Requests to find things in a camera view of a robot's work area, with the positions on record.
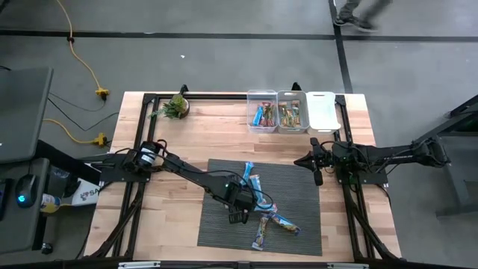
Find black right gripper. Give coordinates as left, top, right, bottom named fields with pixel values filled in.
left=293, top=136, right=339, bottom=187

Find clear plastic bin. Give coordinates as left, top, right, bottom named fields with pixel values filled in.
left=246, top=89, right=279, bottom=135

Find black floor stand beam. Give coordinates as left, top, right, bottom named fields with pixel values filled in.
left=35, top=139, right=102, bottom=187

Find dark grey side desk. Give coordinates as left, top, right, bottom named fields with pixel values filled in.
left=0, top=156, right=52, bottom=256

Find grey woven placemat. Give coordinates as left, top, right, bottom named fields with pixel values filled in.
left=196, top=158, right=323, bottom=258

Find grey plastic bin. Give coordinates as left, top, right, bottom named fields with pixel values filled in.
left=276, top=90, right=311, bottom=135

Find grey slanted panel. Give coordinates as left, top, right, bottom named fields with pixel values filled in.
left=0, top=66, right=55, bottom=164

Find black computer mouse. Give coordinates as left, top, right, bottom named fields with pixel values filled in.
left=13, top=173, right=39, bottom=209

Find dark grey side table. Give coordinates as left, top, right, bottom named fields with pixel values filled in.
left=425, top=95, right=478, bottom=218

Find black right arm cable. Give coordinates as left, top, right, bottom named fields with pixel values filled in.
left=347, top=143, right=425, bottom=175

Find purple Chewy granola bar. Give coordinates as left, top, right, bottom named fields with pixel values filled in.
left=251, top=212, right=271, bottom=252
left=267, top=211, right=302, bottom=238

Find walking person's feet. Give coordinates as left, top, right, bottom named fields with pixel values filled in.
left=333, top=0, right=394, bottom=34

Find potted green succulent plant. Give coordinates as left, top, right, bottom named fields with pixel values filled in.
left=148, top=93, right=191, bottom=121

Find black aluminium table frame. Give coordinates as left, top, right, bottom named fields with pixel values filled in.
left=84, top=82, right=403, bottom=269

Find white plastic bin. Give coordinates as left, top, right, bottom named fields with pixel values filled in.
left=305, top=90, right=342, bottom=136

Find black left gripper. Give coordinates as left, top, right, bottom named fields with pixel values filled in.
left=223, top=181, right=258, bottom=226

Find white bag with logo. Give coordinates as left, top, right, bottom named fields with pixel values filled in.
left=69, top=177, right=102, bottom=208

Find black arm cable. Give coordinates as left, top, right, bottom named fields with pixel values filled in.
left=347, top=143, right=425, bottom=175
left=156, top=138, right=276, bottom=213

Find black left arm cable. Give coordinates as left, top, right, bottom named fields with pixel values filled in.
left=156, top=138, right=276, bottom=213

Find yellow extension cord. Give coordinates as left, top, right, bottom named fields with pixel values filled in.
left=42, top=118, right=110, bottom=148
left=55, top=0, right=111, bottom=102

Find black floor cable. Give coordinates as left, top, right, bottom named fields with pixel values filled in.
left=46, top=91, right=121, bottom=133

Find yellow white bottle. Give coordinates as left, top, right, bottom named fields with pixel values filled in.
left=39, top=193, right=63, bottom=214

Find silver frame bracket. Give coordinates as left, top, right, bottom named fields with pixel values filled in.
left=326, top=262, right=370, bottom=269
left=117, top=261, right=162, bottom=269

